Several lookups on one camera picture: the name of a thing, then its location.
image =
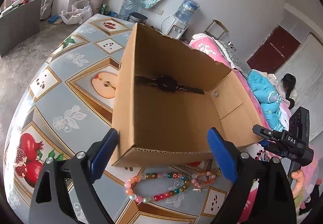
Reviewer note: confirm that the right hand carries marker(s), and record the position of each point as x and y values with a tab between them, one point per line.
299	177

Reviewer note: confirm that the grey rice cooker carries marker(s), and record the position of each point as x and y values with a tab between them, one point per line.
137	18

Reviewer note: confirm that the dark red door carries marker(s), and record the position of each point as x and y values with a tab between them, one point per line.
274	52

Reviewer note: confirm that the white water dispenser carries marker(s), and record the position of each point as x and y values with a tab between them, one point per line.
173	27

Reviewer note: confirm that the fruit print tablecloth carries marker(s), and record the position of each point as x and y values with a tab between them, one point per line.
61	114

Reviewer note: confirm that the grey cabinet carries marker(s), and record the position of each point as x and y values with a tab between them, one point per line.
19	24

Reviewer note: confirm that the brown cardboard box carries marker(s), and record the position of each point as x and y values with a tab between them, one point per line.
162	128

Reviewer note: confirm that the blue folded quilt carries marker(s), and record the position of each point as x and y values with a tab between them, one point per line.
269	100

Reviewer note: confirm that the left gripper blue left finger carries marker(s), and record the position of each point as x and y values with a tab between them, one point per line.
51	202

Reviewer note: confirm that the white plastic bag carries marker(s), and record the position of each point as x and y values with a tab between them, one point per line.
81	12

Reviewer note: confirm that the clear empty water bottle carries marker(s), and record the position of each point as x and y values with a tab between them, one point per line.
128	7

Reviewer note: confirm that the blue water jug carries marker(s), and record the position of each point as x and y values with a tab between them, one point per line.
186	10

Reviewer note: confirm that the wooden chair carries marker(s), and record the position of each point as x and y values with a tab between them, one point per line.
216	30

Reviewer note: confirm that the black wrist watch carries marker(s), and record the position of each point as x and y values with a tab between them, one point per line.
167	84

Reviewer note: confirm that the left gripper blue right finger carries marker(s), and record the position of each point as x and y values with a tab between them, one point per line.
274	202

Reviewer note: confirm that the grey lace pillow cover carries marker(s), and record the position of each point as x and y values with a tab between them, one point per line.
219	51

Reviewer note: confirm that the green can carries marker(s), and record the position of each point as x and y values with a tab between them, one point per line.
103	9

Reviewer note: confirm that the person with black hair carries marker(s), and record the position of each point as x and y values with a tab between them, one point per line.
288	83

